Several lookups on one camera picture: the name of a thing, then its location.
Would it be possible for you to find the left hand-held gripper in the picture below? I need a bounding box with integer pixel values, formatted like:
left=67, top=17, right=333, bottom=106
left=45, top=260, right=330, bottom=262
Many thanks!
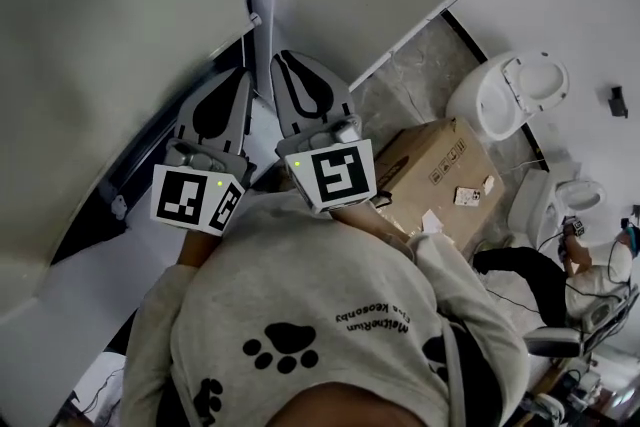
left=149, top=69, right=258, bottom=239

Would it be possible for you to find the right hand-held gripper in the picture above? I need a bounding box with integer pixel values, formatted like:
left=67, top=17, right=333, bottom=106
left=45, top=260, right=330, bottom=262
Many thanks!
left=269, top=49, right=379, bottom=215

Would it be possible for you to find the white roller blind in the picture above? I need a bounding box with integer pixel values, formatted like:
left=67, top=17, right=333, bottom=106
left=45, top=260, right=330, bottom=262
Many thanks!
left=0, top=0, right=263, bottom=324

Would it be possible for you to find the person's right forearm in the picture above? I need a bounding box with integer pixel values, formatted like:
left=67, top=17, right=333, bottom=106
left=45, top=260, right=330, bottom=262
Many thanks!
left=332, top=199, right=416, bottom=246

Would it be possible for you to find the person's left forearm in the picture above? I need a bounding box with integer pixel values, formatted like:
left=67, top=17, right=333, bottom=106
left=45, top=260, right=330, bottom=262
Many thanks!
left=177, top=228, right=226, bottom=269

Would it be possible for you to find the round white tankless toilet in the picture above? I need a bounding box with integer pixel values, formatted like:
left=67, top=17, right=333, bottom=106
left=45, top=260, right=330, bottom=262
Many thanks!
left=444, top=48, right=571, bottom=142

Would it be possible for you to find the large cardboard box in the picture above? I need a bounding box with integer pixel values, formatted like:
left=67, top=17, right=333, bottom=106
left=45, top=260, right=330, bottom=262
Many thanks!
left=372, top=116, right=506, bottom=261

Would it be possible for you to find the dark framed window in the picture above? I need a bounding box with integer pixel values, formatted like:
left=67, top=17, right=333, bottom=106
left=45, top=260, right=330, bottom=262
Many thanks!
left=49, top=32, right=256, bottom=266

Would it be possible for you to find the white paper sheet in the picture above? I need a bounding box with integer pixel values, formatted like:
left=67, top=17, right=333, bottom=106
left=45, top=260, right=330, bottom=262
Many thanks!
left=421, top=208, right=447, bottom=236

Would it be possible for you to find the white patterned phone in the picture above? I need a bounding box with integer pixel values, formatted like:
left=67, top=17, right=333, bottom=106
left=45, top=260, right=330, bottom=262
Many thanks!
left=453, top=184, right=484, bottom=207

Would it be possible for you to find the grey paw-print sweatshirt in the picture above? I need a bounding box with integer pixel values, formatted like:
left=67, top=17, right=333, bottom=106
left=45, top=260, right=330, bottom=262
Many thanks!
left=119, top=187, right=531, bottom=427

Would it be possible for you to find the white windowsill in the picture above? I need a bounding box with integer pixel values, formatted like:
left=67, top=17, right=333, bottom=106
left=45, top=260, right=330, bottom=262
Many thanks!
left=0, top=97, right=284, bottom=427

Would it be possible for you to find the white toilet with tank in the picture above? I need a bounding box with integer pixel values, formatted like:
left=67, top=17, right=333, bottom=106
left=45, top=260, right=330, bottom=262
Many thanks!
left=507, top=164, right=606, bottom=251

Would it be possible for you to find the white ceramic fixture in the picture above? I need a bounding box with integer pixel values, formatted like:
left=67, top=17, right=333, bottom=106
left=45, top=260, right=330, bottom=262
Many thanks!
left=74, top=349, right=126, bottom=416

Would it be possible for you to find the person's head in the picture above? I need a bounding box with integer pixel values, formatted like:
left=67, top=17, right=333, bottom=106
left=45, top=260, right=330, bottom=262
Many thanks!
left=267, top=382, right=426, bottom=427

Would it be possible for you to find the grey chair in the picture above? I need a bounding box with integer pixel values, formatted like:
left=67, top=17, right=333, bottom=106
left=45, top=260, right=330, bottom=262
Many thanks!
left=524, top=284, right=640, bottom=359

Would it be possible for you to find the pile of electronic equipment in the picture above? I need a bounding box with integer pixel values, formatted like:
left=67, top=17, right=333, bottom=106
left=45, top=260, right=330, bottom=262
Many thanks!
left=519, top=354, right=640, bottom=427

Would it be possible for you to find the white floor cable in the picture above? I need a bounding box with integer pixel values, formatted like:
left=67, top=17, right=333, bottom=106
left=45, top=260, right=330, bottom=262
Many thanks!
left=499, top=158, right=545, bottom=175

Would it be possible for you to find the black wall-mounted holder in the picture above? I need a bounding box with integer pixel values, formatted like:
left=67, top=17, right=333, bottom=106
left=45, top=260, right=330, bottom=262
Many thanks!
left=607, top=85, right=630, bottom=119

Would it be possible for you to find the black bag with grey strap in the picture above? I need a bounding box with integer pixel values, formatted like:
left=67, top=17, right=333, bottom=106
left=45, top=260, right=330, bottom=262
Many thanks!
left=439, top=320, right=504, bottom=427

